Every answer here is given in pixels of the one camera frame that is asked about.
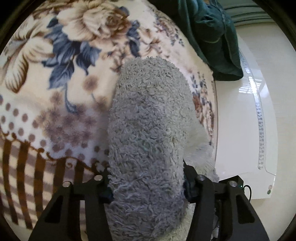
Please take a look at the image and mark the grey fluffy pants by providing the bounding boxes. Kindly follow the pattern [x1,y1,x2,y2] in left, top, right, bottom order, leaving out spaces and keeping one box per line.
[106,57,218,240]

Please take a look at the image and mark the white headboard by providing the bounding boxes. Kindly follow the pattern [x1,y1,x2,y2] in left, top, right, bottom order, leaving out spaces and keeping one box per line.
[215,37,278,199]

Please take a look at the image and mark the floral fleece bed blanket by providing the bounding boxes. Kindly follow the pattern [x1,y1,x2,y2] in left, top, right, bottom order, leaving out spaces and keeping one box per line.
[1,1,215,230]

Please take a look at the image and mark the dark green plush blanket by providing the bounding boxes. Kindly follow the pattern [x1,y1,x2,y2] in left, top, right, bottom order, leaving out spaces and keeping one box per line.
[178,1,243,81]

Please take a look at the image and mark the black power adapter with cable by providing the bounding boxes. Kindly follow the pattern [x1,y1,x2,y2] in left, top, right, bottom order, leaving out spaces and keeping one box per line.
[218,175,252,201]

